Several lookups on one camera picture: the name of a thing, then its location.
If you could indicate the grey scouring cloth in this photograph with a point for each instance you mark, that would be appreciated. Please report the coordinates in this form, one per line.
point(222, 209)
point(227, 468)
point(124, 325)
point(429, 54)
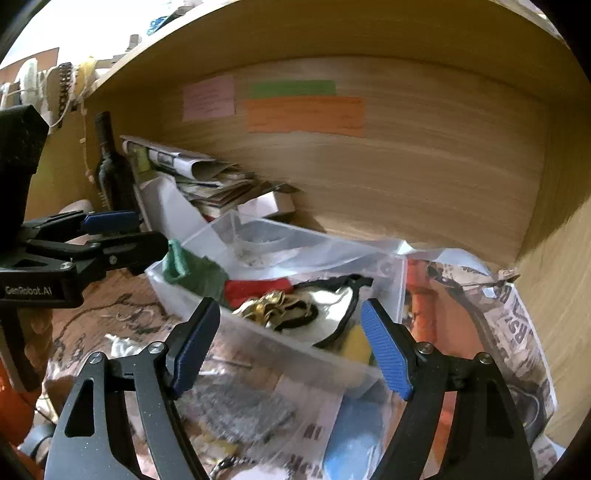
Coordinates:
point(240, 410)

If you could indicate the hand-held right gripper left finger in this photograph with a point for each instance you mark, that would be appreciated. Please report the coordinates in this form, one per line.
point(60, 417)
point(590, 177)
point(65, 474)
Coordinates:
point(191, 350)

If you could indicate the wooden shelf unit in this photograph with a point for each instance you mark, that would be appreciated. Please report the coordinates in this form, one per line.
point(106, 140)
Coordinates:
point(438, 161)

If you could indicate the green knit cloth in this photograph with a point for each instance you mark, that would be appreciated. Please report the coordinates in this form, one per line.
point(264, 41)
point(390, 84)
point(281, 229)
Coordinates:
point(198, 277)

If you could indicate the red cloth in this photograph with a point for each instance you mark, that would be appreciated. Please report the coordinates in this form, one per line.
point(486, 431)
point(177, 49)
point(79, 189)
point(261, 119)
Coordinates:
point(251, 291)

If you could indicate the hanging yarn bundles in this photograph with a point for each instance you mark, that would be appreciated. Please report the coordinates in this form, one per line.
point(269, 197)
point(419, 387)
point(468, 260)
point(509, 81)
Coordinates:
point(51, 87)

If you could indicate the pink paper note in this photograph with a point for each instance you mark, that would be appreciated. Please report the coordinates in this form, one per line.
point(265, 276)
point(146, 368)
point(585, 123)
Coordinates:
point(208, 99)

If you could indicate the green paper note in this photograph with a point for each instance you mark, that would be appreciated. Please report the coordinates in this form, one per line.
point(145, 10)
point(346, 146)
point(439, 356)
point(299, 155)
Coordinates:
point(293, 88)

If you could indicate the orange cloth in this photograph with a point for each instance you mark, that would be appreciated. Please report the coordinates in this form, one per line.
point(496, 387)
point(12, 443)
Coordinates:
point(14, 406)

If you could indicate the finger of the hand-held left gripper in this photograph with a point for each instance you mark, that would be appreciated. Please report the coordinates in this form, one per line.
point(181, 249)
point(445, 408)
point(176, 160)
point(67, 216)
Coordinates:
point(134, 254)
point(111, 220)

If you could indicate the printed paper sheet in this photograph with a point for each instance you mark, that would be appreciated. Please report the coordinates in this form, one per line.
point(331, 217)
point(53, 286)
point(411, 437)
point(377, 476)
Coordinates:
point(304, 429)

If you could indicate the yellow sponge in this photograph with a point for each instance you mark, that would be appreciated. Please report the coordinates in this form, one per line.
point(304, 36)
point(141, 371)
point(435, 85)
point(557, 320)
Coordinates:
point(358, 347)

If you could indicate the white cloth with black trim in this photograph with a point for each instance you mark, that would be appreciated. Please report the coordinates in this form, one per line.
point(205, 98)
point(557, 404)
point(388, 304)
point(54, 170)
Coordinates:
point(325, 318)

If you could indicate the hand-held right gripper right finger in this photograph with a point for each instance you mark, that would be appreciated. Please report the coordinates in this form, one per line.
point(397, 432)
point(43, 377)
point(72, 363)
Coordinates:
point(387, 353)

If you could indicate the stack of papers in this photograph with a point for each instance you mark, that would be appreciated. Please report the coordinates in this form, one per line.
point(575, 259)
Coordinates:
point(210, 184)

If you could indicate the clear plastic container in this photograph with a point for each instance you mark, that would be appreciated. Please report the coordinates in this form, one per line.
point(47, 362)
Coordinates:
point(281, 353)

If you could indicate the dark wine bottle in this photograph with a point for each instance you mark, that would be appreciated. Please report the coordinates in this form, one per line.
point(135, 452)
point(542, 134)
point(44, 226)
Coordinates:
point(111, 170)

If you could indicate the brown printed cloth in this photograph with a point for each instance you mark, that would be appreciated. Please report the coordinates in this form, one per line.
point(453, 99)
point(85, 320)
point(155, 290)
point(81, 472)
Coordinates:
point(115, 318)

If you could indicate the white cardboard box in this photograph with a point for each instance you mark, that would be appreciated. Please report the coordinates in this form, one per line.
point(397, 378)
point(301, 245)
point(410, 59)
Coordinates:
point(273, 205)

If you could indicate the clear plastic bag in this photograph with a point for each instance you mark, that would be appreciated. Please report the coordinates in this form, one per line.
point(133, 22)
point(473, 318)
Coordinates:
point(429, 258)

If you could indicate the orange paper note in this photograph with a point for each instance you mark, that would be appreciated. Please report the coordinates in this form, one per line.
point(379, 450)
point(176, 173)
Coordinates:
point(304, 116)

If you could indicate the newspaper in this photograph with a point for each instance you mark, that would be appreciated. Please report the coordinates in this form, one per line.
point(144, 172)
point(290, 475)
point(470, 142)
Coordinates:
point(510, 314)

